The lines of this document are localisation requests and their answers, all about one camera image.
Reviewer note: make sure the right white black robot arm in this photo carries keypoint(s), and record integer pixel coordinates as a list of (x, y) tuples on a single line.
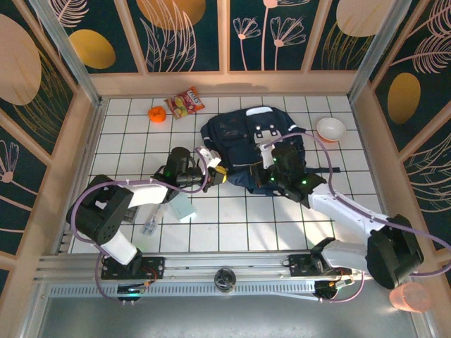
[(345, 211)]

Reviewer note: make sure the red yellow snack bag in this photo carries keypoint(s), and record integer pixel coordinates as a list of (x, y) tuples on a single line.
[(185, 104)]

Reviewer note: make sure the translucent pink cup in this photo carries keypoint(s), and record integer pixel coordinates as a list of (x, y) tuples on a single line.
[(414, 299)]

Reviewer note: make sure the white bowl orange outside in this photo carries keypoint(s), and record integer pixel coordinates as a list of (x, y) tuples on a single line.
[(330, 128)]

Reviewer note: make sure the small orange cup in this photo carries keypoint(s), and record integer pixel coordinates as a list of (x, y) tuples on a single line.
[(156, 114)]

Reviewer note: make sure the aluminium frame post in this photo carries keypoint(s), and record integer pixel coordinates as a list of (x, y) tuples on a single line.
[(377, 49), (70, 60)]

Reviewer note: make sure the navy blue backpack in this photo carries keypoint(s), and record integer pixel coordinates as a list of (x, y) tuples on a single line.
[(232, 141)]

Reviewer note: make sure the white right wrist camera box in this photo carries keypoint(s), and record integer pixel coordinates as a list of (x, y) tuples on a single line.
[(266, 155)]

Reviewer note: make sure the light blue pencil case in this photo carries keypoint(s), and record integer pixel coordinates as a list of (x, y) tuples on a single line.
[(185, 211)]

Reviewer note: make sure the left black controller box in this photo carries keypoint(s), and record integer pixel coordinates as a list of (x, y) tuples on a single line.
[(130, 290)]

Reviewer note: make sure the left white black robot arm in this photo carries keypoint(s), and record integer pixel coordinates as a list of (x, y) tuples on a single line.
[(102, 214)]

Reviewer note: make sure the aluminium mounting rail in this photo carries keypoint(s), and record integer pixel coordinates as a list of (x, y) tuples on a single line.
[(211, 262)]

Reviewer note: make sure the black round knob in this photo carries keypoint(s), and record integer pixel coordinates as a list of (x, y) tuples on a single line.
[(225, 280)]

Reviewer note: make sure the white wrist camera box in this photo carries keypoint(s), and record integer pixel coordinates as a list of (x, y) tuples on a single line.
[(210, 157), (266, 155)]

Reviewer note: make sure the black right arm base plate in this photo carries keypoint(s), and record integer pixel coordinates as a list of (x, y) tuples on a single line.
[(299, 265)]

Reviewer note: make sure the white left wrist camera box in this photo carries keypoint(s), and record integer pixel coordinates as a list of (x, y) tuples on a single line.
[(210, 157)]

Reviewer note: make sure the clear plastic pen packet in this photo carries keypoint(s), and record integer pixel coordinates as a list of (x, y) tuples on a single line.
[(151, 225)]

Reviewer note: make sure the black controller box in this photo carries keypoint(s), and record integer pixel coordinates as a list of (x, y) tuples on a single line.
[(327, 288), (130, 290)]

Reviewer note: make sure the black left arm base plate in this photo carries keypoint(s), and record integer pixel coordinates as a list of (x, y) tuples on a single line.
[(155, 267)]

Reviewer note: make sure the right black controller box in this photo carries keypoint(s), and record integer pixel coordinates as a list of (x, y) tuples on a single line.
[(327, 288)]

